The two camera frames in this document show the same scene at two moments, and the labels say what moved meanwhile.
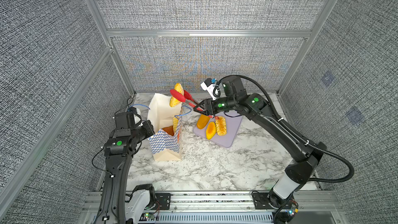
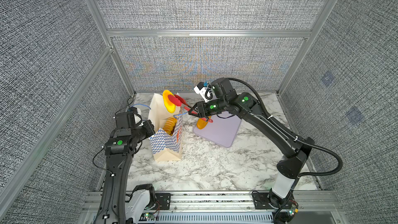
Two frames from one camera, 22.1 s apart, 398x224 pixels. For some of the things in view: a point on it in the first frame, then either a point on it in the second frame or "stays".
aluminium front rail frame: [236, 207] stays
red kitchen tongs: [187, 98] → [178, 100]
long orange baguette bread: [203, 121] stays
